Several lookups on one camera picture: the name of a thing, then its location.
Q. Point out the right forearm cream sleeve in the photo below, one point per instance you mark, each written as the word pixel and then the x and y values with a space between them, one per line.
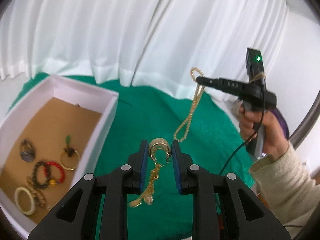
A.
pixel 287 188

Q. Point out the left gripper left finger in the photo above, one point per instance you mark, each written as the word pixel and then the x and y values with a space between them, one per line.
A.
pixel 138 162

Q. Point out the black camera box right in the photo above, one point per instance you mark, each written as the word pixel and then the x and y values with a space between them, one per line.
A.
pixel 254 65

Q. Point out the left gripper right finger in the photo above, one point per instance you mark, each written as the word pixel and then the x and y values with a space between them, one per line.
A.
pixel 181 163

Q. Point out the white curtain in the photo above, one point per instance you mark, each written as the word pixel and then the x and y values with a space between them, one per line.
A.
pixel 140 42

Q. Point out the green cloth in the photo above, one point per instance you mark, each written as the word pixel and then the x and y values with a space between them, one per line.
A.
pixel 145 113

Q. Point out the gold bangle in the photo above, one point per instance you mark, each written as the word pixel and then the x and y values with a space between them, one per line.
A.
pixel 69 159

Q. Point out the gold ornate earring jewelry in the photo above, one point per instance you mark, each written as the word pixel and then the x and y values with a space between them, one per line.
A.
pixel 158 144

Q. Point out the cream white bangle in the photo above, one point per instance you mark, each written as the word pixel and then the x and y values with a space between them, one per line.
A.
pixel 24 201

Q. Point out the green leaf pendant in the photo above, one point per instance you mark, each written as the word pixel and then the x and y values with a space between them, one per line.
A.
pixel 68 142

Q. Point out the white cardboard box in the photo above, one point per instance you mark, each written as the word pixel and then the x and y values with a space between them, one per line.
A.
pixel 54 108

